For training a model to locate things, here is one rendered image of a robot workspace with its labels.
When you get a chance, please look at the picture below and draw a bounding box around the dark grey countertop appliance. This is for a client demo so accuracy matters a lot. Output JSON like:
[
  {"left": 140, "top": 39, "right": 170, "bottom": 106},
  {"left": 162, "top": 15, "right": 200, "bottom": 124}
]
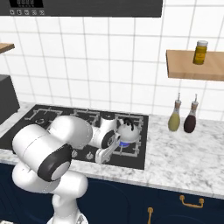
[{"left": 0, "top": 73, "right": 21, "bottom": 125}]

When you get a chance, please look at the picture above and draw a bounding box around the gold cupboard door handle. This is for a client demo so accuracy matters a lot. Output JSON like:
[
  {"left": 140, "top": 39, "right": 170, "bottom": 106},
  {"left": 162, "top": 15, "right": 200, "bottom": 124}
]
[{"left": 146, "top": 206, "right": 155, "bottom": 224}]

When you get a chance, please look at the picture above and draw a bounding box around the yellow-green oil bottle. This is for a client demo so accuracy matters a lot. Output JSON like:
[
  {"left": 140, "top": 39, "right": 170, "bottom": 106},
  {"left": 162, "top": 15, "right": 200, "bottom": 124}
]
[{"left": 167, "top": 92, "right": 183, "bottom": 132}]

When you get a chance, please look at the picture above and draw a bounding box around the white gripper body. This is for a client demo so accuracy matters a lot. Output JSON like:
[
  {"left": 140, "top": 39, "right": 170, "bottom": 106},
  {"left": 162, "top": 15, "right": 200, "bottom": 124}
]
[{"left": 94, "top": 132, "right": 122, "bottom": 165}]

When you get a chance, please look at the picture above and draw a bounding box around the navy drawer front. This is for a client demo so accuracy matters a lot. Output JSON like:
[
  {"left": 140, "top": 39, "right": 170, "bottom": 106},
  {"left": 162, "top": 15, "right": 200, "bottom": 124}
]
[{"left": 157, "top": 187, "right": 224, "bottom": 224}]

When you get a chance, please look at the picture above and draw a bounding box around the white kettle with black handle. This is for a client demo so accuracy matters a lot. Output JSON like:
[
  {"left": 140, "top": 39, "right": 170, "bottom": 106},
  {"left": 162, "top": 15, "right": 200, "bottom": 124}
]
[{"left": 116, "top": 116, "right": 141, "bottom": 144}]

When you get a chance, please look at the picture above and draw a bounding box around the gold drawer handle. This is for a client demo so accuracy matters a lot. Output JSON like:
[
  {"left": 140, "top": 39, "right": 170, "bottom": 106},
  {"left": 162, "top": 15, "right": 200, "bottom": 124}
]
[{"left": 178, "top": 194, "right": 206, "bottom": 209}]

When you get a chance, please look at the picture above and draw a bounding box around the navy cupboard door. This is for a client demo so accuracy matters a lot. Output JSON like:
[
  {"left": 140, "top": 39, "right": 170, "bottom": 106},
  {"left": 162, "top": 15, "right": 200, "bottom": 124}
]
[
  {"left": 0, "top": 162, "right": 55, "bottom": 224},
  {"left": 76, "top": 176, "right": 160, "bottom": 224}
]

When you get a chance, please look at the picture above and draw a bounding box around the dark red vinegar bottle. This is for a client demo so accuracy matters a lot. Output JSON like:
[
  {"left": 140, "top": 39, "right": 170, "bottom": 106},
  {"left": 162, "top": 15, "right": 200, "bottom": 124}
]
[{"left": 183, "top": 93, "right": 200, "bottom": 134}]

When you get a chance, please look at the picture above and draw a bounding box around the wooden wall shelf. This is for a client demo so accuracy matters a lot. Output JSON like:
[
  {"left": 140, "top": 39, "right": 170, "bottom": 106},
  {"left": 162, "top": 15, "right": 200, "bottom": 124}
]
[
  {"left": 0, "top": 42, "right": 16, "bottom": 54},
  {"left": 165, "top": 49, "right": 224, "bottom": 82}
]

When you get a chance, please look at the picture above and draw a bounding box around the black gas hob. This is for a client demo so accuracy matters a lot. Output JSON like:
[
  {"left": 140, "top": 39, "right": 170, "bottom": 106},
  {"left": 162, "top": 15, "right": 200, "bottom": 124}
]
[{"left": 0, "top": 103, "right": 150, "bottom": 171}]

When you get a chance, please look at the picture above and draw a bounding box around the yellow jar with white lid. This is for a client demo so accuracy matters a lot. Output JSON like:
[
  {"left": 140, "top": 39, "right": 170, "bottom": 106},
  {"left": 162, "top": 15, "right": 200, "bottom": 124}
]
[{"left": 192, "top": 39, "right": 209, "bottom": 66}]

